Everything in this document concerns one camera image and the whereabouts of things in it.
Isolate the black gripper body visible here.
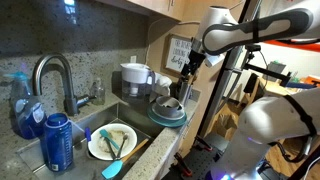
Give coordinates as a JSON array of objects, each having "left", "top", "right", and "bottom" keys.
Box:
[{"left": 185, "top": 49, "right": 207, "bottom": 73}]

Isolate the small teal spatula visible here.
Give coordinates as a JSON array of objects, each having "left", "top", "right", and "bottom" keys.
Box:
[{"left": 99, "top": 128, "right": 120, "bottom": 151}]

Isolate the wood framed text sign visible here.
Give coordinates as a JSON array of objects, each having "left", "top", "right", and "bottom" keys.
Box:
[{"left": 162, "top": 33, "right": 194, "bottom": 78}]

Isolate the white dish cloth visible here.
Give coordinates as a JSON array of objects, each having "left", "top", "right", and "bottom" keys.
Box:
[{"left": 149, "top": 73, "right": 174, "bottom": 103}]

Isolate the grey small plate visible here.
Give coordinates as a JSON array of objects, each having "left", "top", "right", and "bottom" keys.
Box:
[{"left": 150, "top": 103, "right": 187, "bottom": 122}]

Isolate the white water filter pitcher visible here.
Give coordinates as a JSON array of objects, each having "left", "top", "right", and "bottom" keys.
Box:
[{"left": 119, "top": 62, "right": 156, "bottom": 104}]

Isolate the teal large plate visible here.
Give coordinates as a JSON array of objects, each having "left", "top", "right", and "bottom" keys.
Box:
[{"left": 146, "top": 104, "right": 188, "bottom": 128}]

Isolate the wooden upper cabinet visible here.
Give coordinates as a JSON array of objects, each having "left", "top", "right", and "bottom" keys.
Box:
[{"left": 96, "top": 0, "right": 188, "bottom": 22}]

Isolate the steel sink basin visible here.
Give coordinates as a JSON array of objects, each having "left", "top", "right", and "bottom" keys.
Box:
[{"left": 16, "top": 101, "right": 164, "bottom": 180}]

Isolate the black orange clamp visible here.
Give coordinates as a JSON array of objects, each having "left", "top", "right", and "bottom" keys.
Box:
[
  {"left": 194, "top": 134, "right": 213, "bottom": 152},
  {"left": 173, "top": 152, "right": 194, "bottom": 178}
]

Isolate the small clear glass bottle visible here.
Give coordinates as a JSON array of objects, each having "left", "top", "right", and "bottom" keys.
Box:
[{"left": 89, "top": 77, "right": 106, "bottom": 106}]

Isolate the metal fork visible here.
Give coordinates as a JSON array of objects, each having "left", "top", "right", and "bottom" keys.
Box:
[{"left": 115, "top": 133, "right": 129, "bottom": 159}]

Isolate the California flag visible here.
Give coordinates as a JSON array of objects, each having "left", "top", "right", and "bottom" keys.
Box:
[{"left": 263, "top": 39, "right": 320, "bottom": 53}]

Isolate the dark table knife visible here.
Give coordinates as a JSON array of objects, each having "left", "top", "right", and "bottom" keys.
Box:
[{"left": 104, "top": 137, "right": 117, "bottom": 160}]

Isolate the small blue brush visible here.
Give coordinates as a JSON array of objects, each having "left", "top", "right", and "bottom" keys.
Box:
[{"left": 84, "top": 127, "right": 92, "bottom": 143}]

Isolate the dirty white plate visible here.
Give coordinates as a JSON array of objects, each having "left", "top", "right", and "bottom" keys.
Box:
[{"left": 87, "top": 123, "right": 138, "bottom": 162}]

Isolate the dark metal sink faucet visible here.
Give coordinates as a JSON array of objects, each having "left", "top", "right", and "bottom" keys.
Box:
[{"left": 31, "top": 53, "right": 98, "bottom": 117}]

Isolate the blue water bottle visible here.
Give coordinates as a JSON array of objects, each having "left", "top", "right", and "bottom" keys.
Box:
[{"left": 43, "top": 112, "right": 74, "bottom": 173}]

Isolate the blue dish soap spray bottle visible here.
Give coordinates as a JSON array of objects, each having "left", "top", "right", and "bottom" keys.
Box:
[{"left": 3, "top": 71, "right": 48, "bottom": 140}]

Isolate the metal frame post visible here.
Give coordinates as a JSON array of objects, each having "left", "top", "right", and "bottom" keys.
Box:
[{"left": 196, "top": 0, "right": 264, "bottom": 138}]

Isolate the white power cable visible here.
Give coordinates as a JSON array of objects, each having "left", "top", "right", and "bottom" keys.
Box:
[{"left": 145, "top": 20, "right": 201, "bottom": 66}]

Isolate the black camera on stand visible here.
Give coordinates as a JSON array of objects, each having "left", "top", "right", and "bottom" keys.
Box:
[{"left": 242, "top": 43, "right": 291, "bottom": 88}]

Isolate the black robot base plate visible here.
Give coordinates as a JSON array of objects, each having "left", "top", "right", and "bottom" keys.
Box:
[{"left": 181, "top": 133, "right": 231, "bottom": 180}]

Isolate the teal spatula with wooden handle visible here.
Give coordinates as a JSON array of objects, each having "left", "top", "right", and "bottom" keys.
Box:
[{"left": 101, "top": 138, "right": 150, "bottom": 180}]

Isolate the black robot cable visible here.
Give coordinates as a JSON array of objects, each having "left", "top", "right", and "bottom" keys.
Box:
[{"left": 273, "top": 133, "right": 316, "bottom": 164}]

